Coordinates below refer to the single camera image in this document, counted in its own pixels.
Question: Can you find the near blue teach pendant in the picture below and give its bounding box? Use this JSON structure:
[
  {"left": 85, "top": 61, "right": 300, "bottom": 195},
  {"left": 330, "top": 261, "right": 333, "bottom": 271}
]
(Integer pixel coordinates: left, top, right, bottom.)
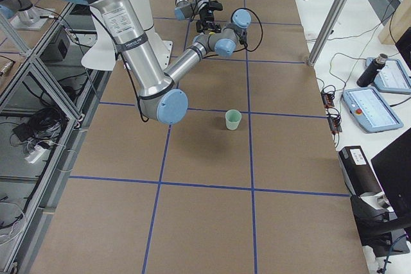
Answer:
[{"left": 342, "top": 87, "right": 403, "bottom": 133}]

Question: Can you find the blue teach pendant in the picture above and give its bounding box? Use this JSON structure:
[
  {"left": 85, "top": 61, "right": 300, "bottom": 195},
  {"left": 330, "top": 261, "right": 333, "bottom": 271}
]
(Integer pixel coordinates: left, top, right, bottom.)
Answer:
[
  {"left": 342, "top": 87, "right": 403, "bottom": 133},
  {"left": 373, "top": 58, "right": 410, "bottom": 94}
]

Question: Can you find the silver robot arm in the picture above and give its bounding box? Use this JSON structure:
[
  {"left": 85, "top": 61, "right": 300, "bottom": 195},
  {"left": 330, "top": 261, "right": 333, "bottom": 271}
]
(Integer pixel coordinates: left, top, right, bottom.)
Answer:
[
  {"left": 174, "top": 0, "right": 223, "bottom": 33},
  {"left": 64, "top": 0, "right": 251, "bottom": 124}
]

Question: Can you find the brown paper table cover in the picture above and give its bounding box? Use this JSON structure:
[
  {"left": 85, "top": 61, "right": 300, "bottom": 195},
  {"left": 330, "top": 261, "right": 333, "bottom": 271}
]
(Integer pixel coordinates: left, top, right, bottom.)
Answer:
[{"left": 30, "top": 0, "right": 368, "bottom": 273}]

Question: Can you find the black labelled box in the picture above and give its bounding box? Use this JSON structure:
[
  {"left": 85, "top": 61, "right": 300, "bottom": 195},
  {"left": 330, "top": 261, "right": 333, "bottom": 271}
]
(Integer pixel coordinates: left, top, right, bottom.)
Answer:
[{"left": 338, "top": 146, "right": 382, "bottom": 196}]

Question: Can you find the aluminium frame post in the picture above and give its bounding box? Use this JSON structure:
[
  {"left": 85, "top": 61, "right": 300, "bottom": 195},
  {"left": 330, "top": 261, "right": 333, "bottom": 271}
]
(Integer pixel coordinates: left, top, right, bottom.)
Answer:
[{"left": 307, "top": 0, "right": 347, "bottom": 67}]

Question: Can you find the light green cup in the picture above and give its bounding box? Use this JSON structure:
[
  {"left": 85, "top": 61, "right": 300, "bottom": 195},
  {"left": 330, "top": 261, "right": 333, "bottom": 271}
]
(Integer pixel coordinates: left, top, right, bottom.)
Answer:
[{"left": 225, "top": 109, "right": 242, "bottom": 130}]

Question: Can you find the far blue teach pendant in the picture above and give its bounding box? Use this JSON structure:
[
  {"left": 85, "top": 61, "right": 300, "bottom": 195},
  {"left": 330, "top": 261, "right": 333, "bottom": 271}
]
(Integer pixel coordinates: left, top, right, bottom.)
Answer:
[{"left": 373, "top": 58, "right": 410, "bottom": 94}]

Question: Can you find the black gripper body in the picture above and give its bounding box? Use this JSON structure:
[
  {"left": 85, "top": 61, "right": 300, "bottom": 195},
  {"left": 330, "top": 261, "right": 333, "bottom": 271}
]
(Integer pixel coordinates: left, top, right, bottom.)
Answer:
[{"left": 198, "top": 6, "right": 214, "bottom": 26}]

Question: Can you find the black computer monitor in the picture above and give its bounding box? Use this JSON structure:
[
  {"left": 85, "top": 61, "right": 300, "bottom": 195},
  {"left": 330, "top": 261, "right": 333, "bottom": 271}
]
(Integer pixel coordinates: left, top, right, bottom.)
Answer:
[{"left": 371, "top": 31, "right": 411, "bottom": 217}]

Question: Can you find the usb hub with cables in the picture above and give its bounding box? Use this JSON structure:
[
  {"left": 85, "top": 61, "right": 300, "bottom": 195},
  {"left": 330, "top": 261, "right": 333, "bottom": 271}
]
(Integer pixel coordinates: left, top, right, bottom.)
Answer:
[{"left": 320, "top": 87, "right": 342, "bottom": 135}]

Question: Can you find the white camera stand pedestal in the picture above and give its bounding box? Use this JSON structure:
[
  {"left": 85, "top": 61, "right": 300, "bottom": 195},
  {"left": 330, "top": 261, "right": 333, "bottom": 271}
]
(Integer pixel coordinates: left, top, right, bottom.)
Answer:
[{"left": 81, "top": 0, "right": 173, "bottom": 71}]

